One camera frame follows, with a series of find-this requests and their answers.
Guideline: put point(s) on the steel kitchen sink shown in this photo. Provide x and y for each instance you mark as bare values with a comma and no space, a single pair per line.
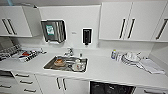
50,65

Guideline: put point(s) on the steel dishwasher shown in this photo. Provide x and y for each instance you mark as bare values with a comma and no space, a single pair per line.
110,88

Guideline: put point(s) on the small sink side knob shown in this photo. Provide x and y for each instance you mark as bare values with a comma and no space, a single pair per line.
80,54

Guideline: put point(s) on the black white checkered cloth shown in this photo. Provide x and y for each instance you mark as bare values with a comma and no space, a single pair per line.
33,53

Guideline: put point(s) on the wall paper towel dispenser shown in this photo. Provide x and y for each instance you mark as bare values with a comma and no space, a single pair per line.
53,30

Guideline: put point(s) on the white upper cabinet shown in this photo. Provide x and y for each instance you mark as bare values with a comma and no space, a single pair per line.
140,20
18,20

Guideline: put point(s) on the chrome sink faucet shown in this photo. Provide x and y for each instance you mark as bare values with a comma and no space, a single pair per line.
69,52

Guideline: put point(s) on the black wall soap dispenser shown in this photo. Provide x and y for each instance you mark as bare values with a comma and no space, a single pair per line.
87,36

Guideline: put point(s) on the white folded cloth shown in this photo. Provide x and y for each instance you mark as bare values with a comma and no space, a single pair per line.
151,66

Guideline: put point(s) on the small red item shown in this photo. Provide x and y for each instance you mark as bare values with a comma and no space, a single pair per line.
25,53

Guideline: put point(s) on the pale ceramic bowl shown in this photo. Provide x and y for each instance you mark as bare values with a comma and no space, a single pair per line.
78,66

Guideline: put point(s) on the white wall switch plate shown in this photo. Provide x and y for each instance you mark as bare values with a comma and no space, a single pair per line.
73,32

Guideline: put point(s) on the orange brown sponge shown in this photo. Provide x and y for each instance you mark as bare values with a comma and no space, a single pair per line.
60,62

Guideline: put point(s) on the small clear bottle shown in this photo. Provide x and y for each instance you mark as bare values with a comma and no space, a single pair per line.
119,57

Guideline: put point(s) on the dish soap bottle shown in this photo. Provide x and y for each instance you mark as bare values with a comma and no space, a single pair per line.
114,55

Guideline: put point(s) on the dish rack with dishes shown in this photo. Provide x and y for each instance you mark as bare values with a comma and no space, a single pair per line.
131,58

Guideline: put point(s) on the white kitchen counter cabinets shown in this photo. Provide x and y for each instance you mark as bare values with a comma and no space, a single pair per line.
43,85

